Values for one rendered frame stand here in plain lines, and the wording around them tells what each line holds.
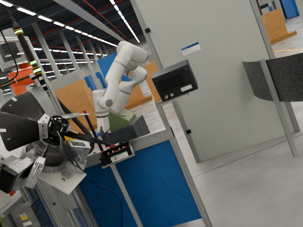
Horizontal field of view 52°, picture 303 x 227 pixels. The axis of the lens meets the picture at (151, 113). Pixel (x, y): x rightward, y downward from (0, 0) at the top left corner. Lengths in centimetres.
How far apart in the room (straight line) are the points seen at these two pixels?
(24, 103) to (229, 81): 227
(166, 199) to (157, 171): 23
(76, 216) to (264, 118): 240
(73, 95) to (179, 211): 799
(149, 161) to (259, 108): 173
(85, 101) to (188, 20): 694
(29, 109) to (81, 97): 806
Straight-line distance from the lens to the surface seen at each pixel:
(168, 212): 250
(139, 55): 212
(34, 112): 203
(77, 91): 1005
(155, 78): 209
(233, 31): 354
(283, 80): 291
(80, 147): 207
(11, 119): 181
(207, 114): 365
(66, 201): 201
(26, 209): 206
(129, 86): 253
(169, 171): 234
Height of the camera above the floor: 135
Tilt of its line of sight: 9 degrees down
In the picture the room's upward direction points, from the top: 23 degrees counter-clockwise
